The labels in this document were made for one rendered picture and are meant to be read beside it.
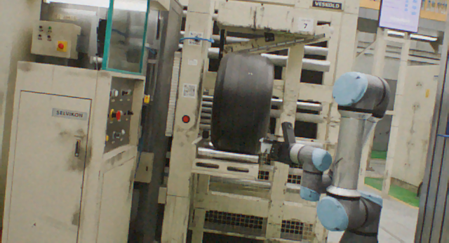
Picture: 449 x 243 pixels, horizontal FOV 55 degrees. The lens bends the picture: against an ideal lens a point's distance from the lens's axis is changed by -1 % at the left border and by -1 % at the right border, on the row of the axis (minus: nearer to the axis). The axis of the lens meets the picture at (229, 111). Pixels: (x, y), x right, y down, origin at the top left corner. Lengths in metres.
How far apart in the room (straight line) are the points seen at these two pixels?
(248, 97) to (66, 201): 0.98
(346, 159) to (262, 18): 1.41
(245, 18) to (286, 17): 0.25
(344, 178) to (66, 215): 1.13
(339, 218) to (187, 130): 1.20
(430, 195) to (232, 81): 1.12
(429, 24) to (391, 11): 3.19
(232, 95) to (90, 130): 0.74
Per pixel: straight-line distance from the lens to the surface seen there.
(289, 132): 1.72
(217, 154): 2.35
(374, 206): 1.62
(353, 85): 1.45
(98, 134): 1.85
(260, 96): 2.20
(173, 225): 2.56
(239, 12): 2.70
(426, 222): 1.59
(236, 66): 2.28
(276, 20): 2.69
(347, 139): 1.48
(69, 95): 1.89
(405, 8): 6.45
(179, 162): 2.47
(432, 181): 1.57
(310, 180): 1.61
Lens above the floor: 1.26
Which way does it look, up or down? 3 degrees down
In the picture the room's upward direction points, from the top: 7 degrees clockwise
